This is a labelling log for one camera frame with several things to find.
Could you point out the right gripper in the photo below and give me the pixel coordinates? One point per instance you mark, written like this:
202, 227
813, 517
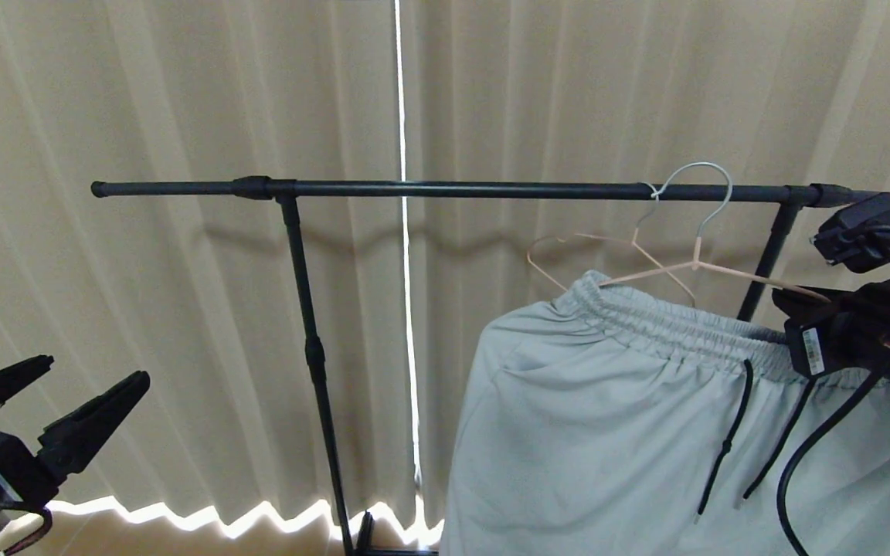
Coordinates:
854, 344

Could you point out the pink clothes hanger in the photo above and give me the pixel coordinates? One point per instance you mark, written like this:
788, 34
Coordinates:
697, 251
633, 238

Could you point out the pale grey shorts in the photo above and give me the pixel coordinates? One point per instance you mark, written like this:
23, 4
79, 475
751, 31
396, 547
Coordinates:
607, 448

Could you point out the black clothes rack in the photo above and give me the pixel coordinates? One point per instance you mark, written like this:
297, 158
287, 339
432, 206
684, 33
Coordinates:
453, 188

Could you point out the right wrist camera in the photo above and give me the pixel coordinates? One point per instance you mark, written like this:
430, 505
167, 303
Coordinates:
878, 232

